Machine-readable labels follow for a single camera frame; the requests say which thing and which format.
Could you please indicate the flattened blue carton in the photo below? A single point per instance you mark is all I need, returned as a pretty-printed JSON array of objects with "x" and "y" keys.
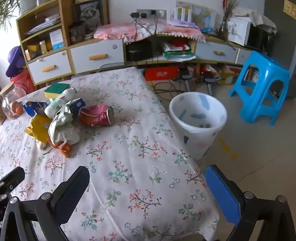
[{"x": 34, "y": 108}]

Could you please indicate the white power strip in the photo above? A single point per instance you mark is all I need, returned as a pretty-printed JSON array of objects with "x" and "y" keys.
[{"x": 159, "y": 12}]

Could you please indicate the white microwave oven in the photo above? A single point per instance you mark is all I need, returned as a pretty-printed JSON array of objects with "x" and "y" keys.
[{"x": 239, "y": 32}]

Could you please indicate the white plastic bottle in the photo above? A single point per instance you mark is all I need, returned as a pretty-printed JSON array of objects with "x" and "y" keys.
[{"x": 61, "y": 98}]

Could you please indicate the wide pale blue sideboard drawer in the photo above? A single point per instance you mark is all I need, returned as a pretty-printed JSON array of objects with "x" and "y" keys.
[{"x": 216, "y": 47}]

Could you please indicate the red and green paper stack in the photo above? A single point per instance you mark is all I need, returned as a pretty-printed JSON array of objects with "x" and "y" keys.
[{"x": 177, "y": 53}]

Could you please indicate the white and blue medicine box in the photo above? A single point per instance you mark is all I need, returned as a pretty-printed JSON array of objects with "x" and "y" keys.
[{"x": 56, "y": 39}]

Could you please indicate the glass jar with wooden lid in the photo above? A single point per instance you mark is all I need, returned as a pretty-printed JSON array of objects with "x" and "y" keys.
[{"x": 13, "y": 99}]

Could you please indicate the small blue and white box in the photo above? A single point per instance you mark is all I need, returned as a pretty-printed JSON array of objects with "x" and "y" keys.
[{"x": 78, "y": 104}]

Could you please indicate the yellow box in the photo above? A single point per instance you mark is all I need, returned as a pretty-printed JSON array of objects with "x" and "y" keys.
[{"x": 33, "y": 48}]

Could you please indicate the wooden low sideboard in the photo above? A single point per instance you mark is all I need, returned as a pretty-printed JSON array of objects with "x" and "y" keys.
[{"x": 159, "y": 62}]

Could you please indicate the white packaging bag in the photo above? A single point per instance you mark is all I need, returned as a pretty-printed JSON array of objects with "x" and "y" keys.
[{"x": 61, "y": 125}]

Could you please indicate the white desk rack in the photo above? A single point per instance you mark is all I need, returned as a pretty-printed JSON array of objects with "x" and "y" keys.
[{"x": 183, "y": 14}]

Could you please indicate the red cardboard box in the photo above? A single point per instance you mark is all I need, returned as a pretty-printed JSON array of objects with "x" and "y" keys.
[{"x": 160, "y": 73}]

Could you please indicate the green and yellow sponge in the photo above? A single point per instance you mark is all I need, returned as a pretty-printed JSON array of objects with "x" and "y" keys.
[{"x": 56, "y": 89}]

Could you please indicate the floral tablecloth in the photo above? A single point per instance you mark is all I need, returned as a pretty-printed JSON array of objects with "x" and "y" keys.
[{"x": 138, "y": 162}]

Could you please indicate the wall map poster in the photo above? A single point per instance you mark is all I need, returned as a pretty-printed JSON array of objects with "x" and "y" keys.
[{"x": 203, "y": 14}]

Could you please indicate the white cabinet drawer with sticker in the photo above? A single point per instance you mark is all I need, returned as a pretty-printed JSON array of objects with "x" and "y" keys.
[{"x": 97, "y": 49}]

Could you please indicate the white plant pot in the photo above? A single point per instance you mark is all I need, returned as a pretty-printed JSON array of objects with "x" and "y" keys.
[{"x": 26, "y": 5}]

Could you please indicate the green potted plant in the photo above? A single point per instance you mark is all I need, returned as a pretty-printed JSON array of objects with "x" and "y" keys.
[{"x": 7, "y": 11}]

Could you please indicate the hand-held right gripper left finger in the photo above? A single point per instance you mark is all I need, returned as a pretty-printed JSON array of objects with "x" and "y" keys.
[{"x": 69, "y": 197}]

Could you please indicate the beige cover cloth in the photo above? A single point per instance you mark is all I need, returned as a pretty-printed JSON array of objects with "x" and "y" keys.
[{"x": 256, "y": 18}]

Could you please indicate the blue plastic stool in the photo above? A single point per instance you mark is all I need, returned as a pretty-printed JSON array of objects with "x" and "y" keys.
[{"x": 261, "y": 64}]

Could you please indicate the dark brown box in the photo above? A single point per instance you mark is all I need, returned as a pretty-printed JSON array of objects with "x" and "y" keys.
[{"x": 77, "y": 32}]

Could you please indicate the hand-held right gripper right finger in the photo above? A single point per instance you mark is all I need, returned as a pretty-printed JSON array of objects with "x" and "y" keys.
[{"x": 222, "y": 197}]

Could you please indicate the stack of papers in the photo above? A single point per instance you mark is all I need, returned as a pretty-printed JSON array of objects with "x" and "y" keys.
[{"x": 42, "y": 25}]

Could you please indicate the framed cat picture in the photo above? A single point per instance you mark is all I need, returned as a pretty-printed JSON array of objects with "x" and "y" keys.
[{"x": 89, "y": 11}]

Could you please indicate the black chair back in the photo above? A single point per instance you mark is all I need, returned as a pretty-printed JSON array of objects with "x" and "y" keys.
[{"x": 115, "y": 65}]

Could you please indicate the narrow pale blue sideboard drawer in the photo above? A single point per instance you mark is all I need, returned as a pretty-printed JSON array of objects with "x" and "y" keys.
[{"x": 244, "y": 56}]

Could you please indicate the white drawer cabinet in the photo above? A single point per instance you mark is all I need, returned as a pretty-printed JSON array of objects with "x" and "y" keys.
[{"x": 66, "y": 23}]

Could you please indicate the tangerine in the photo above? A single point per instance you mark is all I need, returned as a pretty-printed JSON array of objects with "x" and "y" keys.
[{"x": 17, "y": 109}]

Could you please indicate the pink cover cloth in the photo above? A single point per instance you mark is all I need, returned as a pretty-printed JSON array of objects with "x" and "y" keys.
[{"x": 115, "y": 31}]

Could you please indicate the white plastic waste bin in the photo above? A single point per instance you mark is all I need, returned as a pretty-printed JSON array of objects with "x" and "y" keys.
[{"x": 196, "y": 139}]

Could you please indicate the dried branches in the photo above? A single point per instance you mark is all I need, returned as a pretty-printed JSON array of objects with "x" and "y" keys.
[{"x": 227, "y": 18}]

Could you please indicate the crushed red drink can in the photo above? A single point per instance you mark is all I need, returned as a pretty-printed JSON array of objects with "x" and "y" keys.
[{"x": 94, "y": 115}]

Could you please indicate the orange peel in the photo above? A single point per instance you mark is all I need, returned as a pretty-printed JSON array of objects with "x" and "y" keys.
[{"x": 63, "y": 148}]

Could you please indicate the plain white cabinet drawer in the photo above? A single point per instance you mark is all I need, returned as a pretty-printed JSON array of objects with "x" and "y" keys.
[{"x": 49, "y": 62}]

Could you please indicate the red cloth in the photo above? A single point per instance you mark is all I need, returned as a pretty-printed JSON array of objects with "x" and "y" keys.
[{"x": 22, "y": 81}]

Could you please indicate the plastic jar of seeds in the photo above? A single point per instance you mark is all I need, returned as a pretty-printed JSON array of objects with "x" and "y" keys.
[{"x": 1, "y": 111}]

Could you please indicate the yellow wrapper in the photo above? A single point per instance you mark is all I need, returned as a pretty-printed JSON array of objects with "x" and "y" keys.
[{"x": 40, "y": 126}]

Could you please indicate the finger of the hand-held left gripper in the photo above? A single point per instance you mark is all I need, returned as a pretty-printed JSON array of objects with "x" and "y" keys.
[{"x": 12, "y": 177}]

